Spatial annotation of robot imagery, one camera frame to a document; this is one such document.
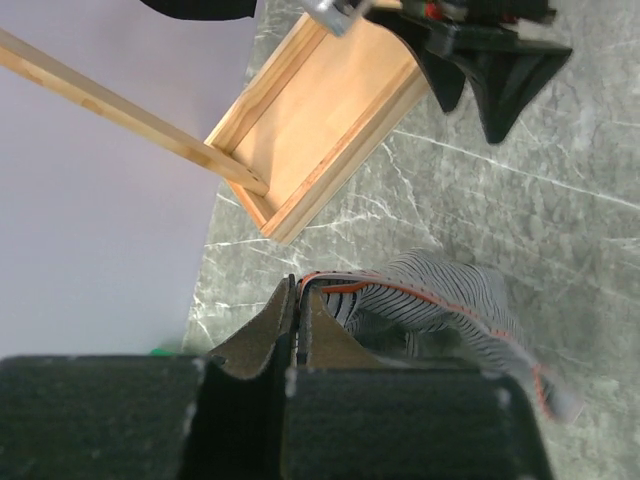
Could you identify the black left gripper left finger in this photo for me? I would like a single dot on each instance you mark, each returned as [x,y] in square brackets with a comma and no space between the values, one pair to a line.
[246,354]

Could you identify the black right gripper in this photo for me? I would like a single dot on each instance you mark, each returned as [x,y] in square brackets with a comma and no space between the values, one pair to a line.
[505,71]

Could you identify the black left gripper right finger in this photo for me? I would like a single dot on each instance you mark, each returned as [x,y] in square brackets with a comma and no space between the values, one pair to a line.
[323,343]

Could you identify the striped grey boxer underwear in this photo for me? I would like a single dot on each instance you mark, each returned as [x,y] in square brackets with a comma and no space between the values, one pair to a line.
[417,294]

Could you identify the green plastic tray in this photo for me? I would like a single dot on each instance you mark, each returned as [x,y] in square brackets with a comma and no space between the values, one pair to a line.
[165,351]

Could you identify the wooden clothes rack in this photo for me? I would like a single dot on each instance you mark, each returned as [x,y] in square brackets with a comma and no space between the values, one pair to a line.
[286,141]

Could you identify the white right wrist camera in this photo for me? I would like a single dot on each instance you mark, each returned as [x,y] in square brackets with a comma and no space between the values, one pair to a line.
[337,16]

